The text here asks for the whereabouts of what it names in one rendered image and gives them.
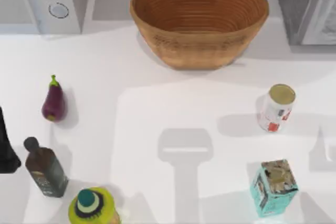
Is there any yellow-green bottle with teal cap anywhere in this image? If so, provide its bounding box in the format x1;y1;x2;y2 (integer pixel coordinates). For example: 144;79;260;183
68;187;122;224

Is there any microwave knob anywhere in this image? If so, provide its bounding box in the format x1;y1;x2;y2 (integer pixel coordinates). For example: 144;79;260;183
48;2;70;19

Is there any brown woven basket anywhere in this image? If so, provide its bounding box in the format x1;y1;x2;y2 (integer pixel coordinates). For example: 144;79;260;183
129;0;270;71

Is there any purple eggplant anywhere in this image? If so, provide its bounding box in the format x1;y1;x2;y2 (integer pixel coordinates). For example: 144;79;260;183
41;74;66;123

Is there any red and white can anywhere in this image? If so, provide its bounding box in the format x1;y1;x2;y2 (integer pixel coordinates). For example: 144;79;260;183
258;83;297;133

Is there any teal printed carton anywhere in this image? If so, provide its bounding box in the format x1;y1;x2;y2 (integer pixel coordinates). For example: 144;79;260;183
249;158;299;218

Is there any dark square bottle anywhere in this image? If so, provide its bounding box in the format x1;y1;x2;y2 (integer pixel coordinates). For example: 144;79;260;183
23;136;69;198

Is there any pale microwave oven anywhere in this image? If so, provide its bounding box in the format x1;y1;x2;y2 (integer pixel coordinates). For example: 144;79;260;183
0;0;91;35

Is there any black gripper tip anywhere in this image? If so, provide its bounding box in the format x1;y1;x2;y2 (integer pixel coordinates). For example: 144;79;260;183
0;106;22;174

